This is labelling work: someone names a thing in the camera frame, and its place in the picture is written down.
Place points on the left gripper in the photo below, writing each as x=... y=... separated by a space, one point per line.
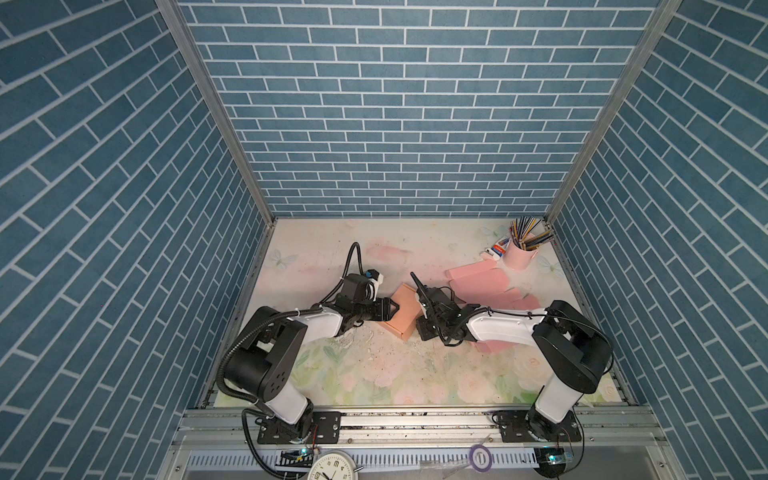
x=383 y=309

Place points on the green lit circuit board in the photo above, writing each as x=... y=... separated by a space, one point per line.
x=551 y=462

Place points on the coloured pencils bundle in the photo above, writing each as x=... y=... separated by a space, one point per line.
x=529 y=233

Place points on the aluminium rail frame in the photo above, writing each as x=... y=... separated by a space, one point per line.
x=619 y=442

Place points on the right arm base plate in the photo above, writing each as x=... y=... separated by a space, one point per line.
x=518 y=426

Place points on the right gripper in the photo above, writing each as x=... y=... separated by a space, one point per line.
x=420 y=326

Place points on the purple tape roll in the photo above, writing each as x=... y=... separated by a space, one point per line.
x=480 y=458

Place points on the pink pencil cup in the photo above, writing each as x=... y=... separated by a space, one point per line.
x=515 y=258

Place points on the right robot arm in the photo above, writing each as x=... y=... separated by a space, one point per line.
x=578 y=353

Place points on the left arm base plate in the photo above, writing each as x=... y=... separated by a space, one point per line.
x=321 y=427

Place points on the orange paper box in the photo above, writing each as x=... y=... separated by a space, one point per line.
x=403 y=323

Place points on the pink paper box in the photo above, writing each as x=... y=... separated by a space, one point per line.
x=485 y=284

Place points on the white analog clock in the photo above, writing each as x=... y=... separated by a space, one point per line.
x=334 y=465

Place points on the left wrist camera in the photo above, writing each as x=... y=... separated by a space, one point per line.
x=374 y=281

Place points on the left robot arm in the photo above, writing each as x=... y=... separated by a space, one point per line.
x=257 y=366

